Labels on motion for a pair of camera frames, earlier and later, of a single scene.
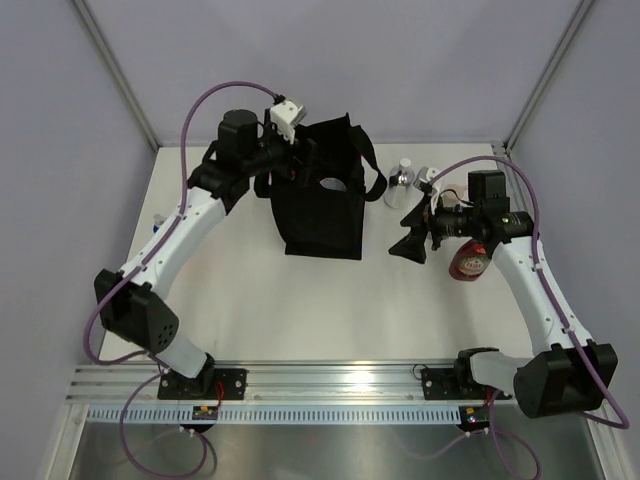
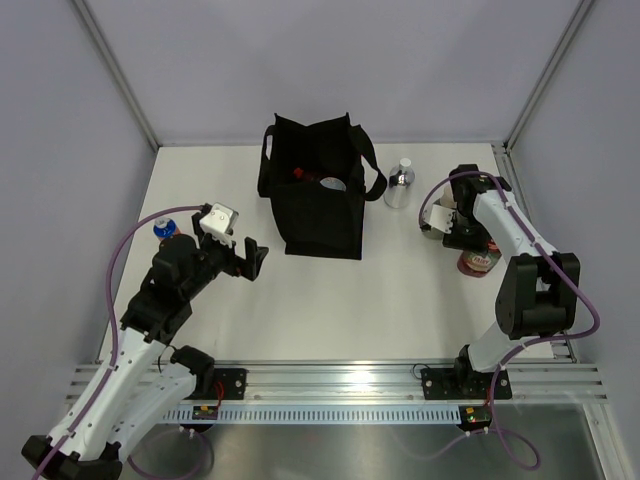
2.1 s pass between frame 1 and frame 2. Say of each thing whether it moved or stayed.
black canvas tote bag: stayed
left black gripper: moved
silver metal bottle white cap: stayed
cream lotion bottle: stayed
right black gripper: moved
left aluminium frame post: stayed
